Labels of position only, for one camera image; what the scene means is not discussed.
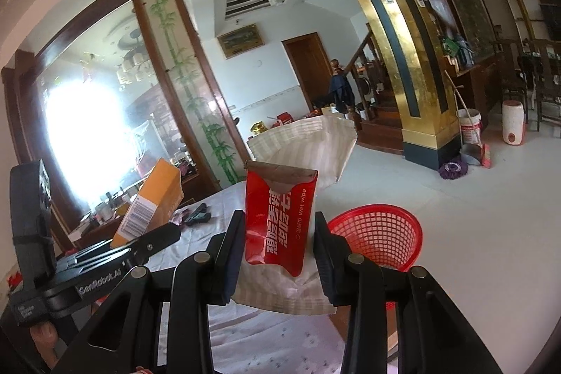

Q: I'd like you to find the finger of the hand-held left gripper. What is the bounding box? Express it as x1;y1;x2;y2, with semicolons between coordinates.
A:
66;240;115;265
107;223;182;266

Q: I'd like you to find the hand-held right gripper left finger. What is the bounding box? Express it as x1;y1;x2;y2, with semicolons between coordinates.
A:
50;210;246;374

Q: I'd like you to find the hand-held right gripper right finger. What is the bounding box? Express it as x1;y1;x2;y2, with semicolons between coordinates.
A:
313;212;505;374

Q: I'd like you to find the orange cardboard box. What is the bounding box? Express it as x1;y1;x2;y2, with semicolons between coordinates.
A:
111;157;185;247

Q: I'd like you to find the red wet wipe packet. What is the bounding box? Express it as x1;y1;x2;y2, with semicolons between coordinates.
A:
244;161;318;276

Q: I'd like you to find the red plastic mesh basket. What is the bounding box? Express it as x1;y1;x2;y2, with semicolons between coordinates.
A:
326;204;424;274

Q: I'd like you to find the person's left hand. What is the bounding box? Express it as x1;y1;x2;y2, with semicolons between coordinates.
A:
31;321;60;363

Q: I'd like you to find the black clip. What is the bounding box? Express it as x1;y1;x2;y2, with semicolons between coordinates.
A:
182;203;212;226

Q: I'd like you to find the white striped bag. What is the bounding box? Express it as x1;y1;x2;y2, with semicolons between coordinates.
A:
231;256;336;315
246;115;358;193

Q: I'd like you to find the floral white tablecloth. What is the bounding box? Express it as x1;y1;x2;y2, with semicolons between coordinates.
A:
92;181;351;374

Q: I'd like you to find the purple mop head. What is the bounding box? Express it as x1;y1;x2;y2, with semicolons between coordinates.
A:
438;161;467;181

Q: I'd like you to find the wooden staircase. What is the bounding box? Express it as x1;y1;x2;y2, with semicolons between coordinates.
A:
342;28;406;156

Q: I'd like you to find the bamboo print glass panel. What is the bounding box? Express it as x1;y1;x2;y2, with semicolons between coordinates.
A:
138;0;237;186

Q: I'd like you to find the grey dustpan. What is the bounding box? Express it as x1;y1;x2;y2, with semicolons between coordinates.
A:
460;143;483;166

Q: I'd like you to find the brown wooden door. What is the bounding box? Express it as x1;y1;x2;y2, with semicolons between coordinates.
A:
283;32;336;112

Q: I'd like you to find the white plastic bucket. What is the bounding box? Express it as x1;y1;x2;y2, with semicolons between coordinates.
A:
456;108;483;147

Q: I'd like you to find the white drum stool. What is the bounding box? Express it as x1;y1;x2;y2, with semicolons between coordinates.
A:
502;99;527;145

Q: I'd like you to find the wooden sideboard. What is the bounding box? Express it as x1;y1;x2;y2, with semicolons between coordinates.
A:
442;54;505;116

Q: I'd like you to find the dark wooden chair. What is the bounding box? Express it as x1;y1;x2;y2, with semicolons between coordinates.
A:
493;39;529;112
526;39;561;125

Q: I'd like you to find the broom with long handle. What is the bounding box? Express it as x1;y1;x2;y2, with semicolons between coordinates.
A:
445;69;494;169

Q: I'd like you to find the framed wall picture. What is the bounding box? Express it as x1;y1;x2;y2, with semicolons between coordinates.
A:
217;23;266;59

